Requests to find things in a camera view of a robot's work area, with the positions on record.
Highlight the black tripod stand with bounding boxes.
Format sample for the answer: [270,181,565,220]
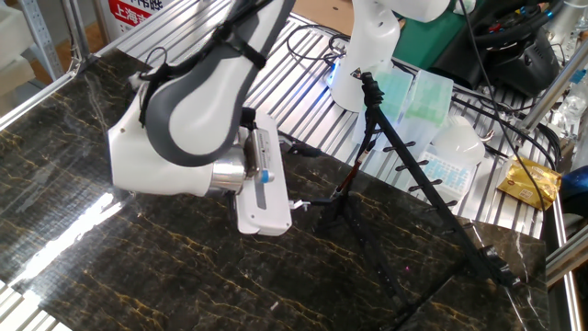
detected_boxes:
[314,71,523,323]

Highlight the aluminium frame post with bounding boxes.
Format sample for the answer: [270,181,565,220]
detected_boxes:
[518,39,588,134]
[60,0,93,70]

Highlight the black camera cable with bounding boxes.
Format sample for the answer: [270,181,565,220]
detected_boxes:
[137,0,277,128]

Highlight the green cutting mat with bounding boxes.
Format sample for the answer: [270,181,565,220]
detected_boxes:
[392,8,469,70]

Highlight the clear plastic bag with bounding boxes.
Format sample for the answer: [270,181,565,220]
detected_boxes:
[548,68,588,139]

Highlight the brown cardboard sheet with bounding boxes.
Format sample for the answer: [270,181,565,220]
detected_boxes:
[291,0,356,37]

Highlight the gold foil packet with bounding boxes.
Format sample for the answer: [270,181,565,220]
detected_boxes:
[495,154,562,211]

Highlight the black steering wheel controller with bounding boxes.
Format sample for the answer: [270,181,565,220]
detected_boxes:
[431,0,561,97]

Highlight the red white sign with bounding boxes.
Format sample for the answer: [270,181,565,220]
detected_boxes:
[107,0,174,40]

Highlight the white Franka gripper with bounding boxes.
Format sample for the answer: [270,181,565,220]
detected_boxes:
[234,111,334,237]

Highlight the grey metal shelf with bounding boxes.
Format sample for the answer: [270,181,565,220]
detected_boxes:
[17,0,63,82]

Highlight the thin black cable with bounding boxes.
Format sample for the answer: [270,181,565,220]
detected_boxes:
[458,0,560,217]

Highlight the blue round object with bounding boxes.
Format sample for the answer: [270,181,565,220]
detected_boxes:
[560,165,588,217]

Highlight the white foam box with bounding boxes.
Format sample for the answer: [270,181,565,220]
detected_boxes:
[0,4,36,97]

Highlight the silver wrist camera blue ends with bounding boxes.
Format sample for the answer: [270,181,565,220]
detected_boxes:
[243,128,276,185]

